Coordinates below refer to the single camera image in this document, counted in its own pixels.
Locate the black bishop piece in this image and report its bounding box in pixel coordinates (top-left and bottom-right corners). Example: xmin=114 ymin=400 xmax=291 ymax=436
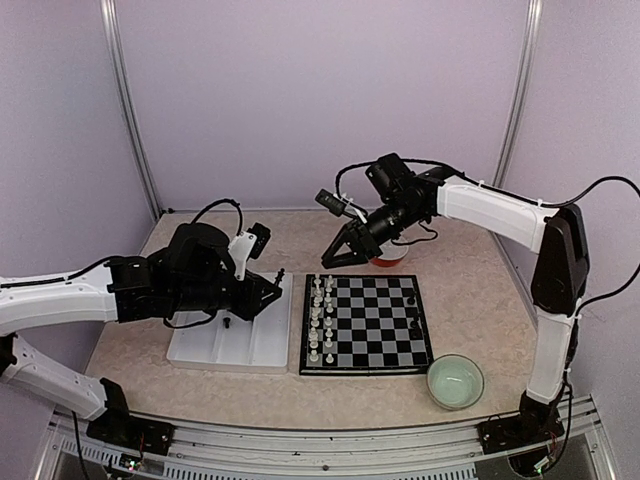
xmin=274 ymin=268 xmax=285 ymax=288

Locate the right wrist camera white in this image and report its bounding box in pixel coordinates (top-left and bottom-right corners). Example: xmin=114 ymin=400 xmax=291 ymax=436
xmin=315 ymin=189 xmax=368 ymax=222

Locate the red white bowl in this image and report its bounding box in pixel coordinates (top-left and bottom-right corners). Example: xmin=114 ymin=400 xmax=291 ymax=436
xmin=370 ymin=241 xmax=409 ymax=268

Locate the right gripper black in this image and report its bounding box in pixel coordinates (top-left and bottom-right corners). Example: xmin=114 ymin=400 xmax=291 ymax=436
xmin=322 ymin=197 xmax=426 ymax=267

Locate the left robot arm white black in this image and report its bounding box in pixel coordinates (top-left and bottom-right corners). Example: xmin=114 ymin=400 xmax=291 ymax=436
xmin=1 ymin=217 xmax=282 ymax=445

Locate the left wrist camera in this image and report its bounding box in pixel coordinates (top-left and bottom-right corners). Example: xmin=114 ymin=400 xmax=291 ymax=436
xmin=229 ymin=222 xmax=271 ymax=281

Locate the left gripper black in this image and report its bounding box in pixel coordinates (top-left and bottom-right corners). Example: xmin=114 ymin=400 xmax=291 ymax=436
xmin=171 ymin=270 xmax=281 ymax=321

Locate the black white chessboard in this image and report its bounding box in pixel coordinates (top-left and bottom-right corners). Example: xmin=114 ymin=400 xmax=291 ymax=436
xmin=299 ymin=274 xmax=434 ymax=376

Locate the aluminium frame post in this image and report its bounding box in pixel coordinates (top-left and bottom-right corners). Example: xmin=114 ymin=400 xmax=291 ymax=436
xmin=491 ymin=0 xmax=544 ymax=189
xmin=100 ymin=0 xmax=163 ymax=221

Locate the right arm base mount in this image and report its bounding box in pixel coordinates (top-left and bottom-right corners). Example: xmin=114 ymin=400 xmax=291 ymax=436
xmin=476 ymin=407 xmax=565 ymax=455

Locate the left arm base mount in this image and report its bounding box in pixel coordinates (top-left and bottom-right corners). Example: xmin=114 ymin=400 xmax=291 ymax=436
xmin=86 ymin=409 xmax=175 ymax=456

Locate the white plastic compartment tray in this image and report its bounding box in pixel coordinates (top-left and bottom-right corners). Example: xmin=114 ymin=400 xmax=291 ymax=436
xmin=166 ymin=273 xmax=293 ymax=374

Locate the green glass bowl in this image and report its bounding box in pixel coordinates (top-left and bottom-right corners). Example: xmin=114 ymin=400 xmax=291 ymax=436
xmin=426 ymin=354 xmax=485 ymax=411

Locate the left aluminium frame post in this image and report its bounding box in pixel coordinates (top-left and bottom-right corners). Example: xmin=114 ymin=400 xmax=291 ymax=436
xmin=100 ymin=0 xmax=163 ymax=221

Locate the front aluminium rail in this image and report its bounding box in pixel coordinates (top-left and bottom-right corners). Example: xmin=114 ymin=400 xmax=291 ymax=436
xmin=30 ymin=396 xmax=620 ymax=479

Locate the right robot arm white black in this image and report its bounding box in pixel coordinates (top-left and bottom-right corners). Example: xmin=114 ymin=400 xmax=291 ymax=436
xmin=316 ymin=153 xmax=639 ymax=444

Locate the right aluminium frame post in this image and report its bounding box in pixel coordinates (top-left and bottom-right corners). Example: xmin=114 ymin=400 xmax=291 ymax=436
xmin=491 ymin=0 xmax=544 ymax=189

